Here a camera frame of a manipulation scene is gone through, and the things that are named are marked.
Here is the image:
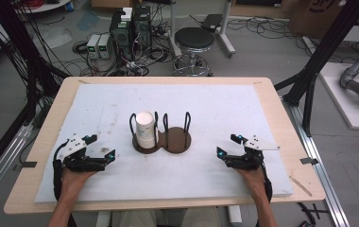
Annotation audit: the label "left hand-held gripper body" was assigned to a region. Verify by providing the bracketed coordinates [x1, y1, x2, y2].
[58, 134, 108, 173]

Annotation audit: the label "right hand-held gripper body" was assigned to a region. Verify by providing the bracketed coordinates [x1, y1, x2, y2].
[224, 135, 281, 171]

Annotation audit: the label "brown cup holder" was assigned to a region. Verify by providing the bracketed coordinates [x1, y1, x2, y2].
[128, 111, 193, 155]

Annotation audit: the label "white paper cup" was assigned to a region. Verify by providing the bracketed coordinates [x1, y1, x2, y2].
[136, 133, 160, 150]
[135, 111, 156, 140]

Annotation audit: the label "person's left hand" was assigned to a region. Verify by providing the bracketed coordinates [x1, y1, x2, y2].
[61, 167, 97, 193]

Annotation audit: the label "person's right hand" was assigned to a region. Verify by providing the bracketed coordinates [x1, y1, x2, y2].
[234, 167, 266, 195]

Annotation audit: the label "white foam mat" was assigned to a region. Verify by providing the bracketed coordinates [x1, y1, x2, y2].
[34, 83, 295, 204]

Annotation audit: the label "black tape piece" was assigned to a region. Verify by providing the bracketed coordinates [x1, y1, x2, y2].
[12, 161, 39, 172]
[299, 156, 320, 166]

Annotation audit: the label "thin wooden stick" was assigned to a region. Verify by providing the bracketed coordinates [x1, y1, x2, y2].
[288, 175, 314, 198]

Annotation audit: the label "person's legs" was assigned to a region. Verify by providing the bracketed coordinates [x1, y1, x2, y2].
[111, 208, 222, 227]

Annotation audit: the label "grey power supply unit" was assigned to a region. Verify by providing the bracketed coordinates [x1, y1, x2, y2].
[85, 33, 102, 61]
[97, 33, 112, 61]

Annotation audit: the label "white metal stand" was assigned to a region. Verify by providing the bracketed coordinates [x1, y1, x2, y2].
[167, 0, 237, 60]

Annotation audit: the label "black computer tower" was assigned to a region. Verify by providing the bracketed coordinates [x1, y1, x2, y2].
[109, 9, 135, 61]
[132, 4, 153, 60]

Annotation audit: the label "black round stool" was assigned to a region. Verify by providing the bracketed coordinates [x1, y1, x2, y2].
[172, 26, 216, 78]

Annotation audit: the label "white floor board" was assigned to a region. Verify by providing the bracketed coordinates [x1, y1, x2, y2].
[318, 61, 359, 131]

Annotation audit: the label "black flat device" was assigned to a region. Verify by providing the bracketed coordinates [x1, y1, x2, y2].
[200, 13, 225, 33]

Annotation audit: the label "cardboard box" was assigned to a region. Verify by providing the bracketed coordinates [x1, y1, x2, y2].
[288, 0, 359, 40]

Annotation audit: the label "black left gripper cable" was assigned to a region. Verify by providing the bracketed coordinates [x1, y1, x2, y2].
[52, 140, 71, 202]

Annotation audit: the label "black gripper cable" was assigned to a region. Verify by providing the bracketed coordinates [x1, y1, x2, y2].
[259, 163, 274, 203]
[52, 140, 71, 202]

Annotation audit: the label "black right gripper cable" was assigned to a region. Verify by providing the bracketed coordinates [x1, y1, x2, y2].
[259, 163, 274, 203]

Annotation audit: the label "aluminium rail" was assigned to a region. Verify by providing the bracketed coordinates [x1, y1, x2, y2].
[0, 124, 34, 210]
[281, 96, 352, 227]

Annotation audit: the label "bundle of floor cables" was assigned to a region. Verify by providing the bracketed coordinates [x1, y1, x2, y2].
[71, 39, 176, 78]

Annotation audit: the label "black frame post with cables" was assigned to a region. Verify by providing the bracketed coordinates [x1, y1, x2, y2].
[0, 0, 62, 107]

